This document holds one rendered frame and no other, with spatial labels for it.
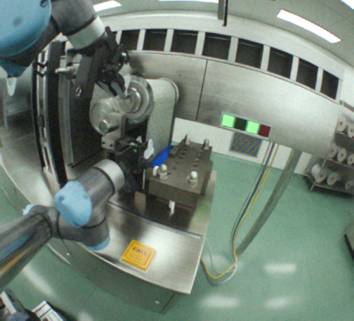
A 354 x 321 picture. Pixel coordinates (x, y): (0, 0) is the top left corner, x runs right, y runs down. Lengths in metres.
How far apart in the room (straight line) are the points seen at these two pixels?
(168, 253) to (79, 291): 1.06
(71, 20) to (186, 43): 0.67
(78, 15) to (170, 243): 0.58
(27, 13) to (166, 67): 0.73
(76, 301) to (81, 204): 1.20
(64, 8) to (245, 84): 0.70
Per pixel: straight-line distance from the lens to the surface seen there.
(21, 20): 0.15
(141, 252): 0.46
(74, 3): 0.32
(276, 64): 0.89
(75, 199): 0.29
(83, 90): 0.36
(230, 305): 1.48
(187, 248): 0.52
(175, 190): 0.51
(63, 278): 1.51
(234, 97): 0.76
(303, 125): 0.87
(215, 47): 0.86
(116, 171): 0.35
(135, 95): 0.47
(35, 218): 0.37
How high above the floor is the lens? 1.33
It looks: 22 degrees down
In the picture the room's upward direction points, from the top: 10 degrees clockwise
